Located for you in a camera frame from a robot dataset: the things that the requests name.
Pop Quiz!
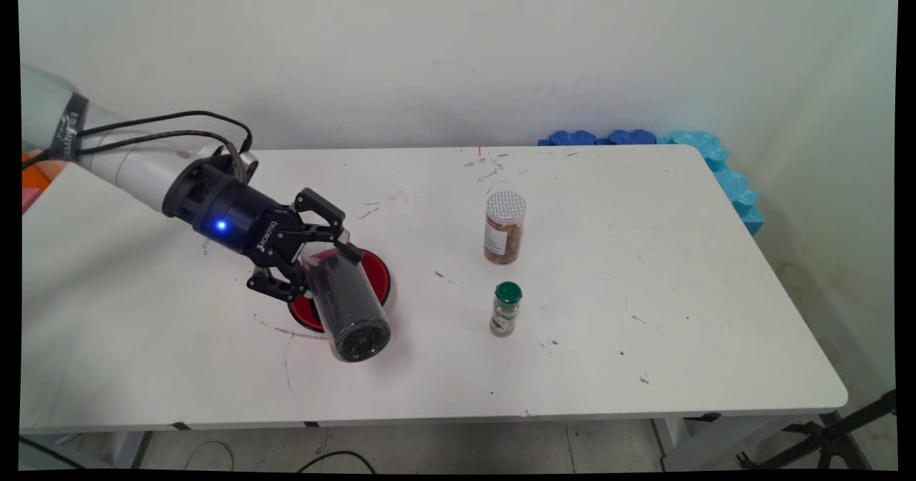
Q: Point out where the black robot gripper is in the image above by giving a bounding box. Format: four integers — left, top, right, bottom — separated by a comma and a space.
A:
162, 155, 364, 303

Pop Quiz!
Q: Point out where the clear jar with black seeds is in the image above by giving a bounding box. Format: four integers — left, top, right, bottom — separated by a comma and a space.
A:
301, 246, 392, 362

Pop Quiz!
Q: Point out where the red bowl black rim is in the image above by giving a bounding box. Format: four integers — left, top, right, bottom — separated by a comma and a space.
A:
288, 248, 391, 334

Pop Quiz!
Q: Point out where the labelled jar of brown nuts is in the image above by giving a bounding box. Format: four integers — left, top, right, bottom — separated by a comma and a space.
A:
484, 190, 527, 266

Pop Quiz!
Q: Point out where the small spice bottle green cap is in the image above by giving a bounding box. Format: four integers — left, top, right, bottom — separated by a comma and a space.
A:
489, 281, 523, 337

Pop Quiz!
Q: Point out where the white table leg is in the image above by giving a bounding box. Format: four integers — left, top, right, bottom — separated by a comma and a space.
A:
114, 431, 152, 467

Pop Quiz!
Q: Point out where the orange foam mat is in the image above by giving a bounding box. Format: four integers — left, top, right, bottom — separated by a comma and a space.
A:
21, 150, 52, 193

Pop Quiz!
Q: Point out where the light blue foam strip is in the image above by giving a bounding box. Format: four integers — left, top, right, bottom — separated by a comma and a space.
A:
658, 130, 765, 236

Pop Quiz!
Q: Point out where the black tripod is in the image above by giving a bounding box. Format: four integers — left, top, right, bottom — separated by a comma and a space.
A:
737, 389, 897, 471

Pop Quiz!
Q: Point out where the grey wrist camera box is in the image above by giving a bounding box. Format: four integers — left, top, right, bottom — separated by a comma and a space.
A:
215, 145, 260, 181

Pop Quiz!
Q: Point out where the black camera cable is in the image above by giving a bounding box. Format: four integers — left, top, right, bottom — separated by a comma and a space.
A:
75, 111, 255, 154

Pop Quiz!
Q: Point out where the black floor cable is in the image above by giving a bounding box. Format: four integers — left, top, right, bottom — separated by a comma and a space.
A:
297, 451, 376, 473

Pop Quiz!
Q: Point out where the thin grey floor cable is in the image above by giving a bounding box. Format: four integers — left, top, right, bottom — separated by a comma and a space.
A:
185, 441, 235, 471

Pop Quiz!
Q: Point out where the black arm cable strap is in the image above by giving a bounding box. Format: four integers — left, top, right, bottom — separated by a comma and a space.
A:
52, 92, 91, 161

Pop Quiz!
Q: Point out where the black hanging robot cable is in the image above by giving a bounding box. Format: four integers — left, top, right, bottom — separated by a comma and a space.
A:
20, 434, 65, 467

